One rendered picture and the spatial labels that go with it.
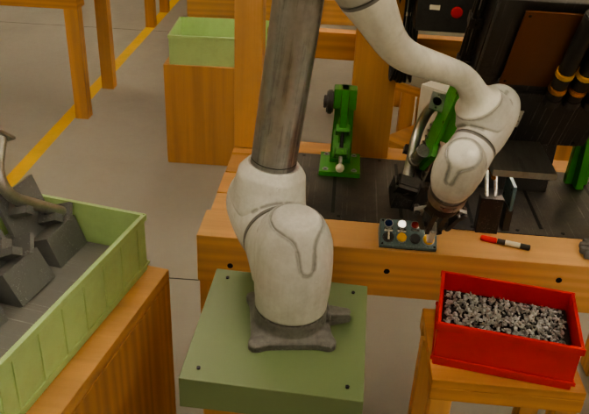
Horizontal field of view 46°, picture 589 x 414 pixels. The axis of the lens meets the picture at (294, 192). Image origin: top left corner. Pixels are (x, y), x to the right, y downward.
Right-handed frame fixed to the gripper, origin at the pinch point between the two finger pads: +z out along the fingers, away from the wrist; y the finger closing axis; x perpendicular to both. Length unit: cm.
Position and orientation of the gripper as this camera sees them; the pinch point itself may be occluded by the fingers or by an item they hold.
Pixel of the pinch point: (431, 231)
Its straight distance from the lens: 180.7
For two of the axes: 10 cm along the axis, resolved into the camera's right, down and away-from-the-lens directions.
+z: 0.1, 4.5, 8.9
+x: 0.9, -8.9, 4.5
